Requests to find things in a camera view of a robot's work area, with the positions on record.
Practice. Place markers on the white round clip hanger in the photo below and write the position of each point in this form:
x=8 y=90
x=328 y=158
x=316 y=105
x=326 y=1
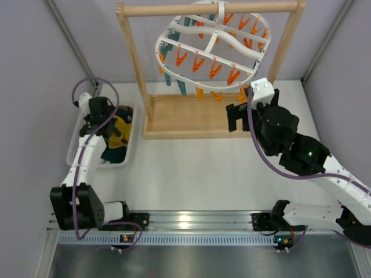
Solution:
x=212 y=53

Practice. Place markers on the white slotted cable duct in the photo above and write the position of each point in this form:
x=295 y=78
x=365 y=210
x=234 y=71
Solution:
x=150 y=239

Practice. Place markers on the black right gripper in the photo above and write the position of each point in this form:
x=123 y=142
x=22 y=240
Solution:
x=250 y=114

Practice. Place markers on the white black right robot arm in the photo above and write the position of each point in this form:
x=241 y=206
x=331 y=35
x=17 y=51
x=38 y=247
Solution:
x=299 y=157

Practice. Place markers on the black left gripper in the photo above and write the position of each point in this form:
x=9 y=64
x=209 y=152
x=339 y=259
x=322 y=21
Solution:
x=102 y=127

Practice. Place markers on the pile of socks in basket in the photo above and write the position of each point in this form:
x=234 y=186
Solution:
x=115 y=152

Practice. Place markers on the wooden hanger rack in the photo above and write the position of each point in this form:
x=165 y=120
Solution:
x=170 y=115

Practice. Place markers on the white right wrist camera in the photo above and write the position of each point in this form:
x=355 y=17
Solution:
x=260 y=91

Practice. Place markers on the olive yellow sock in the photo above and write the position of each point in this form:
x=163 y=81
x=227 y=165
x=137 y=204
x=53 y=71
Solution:
x=121 y=133

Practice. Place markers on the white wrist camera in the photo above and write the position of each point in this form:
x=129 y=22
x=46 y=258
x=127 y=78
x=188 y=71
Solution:
x=83 y=102
x=260 y=91

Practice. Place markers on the white plastic basket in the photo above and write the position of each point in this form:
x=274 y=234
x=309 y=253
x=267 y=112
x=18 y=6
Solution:
x=73 y=147

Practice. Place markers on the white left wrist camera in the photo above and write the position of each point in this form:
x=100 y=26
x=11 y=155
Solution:
x=83 y=102

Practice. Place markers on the aluminium mounting rail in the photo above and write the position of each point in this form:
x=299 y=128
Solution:
x=203 y=221

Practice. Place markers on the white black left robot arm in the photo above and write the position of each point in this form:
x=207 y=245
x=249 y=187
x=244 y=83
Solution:
x=76 y=195

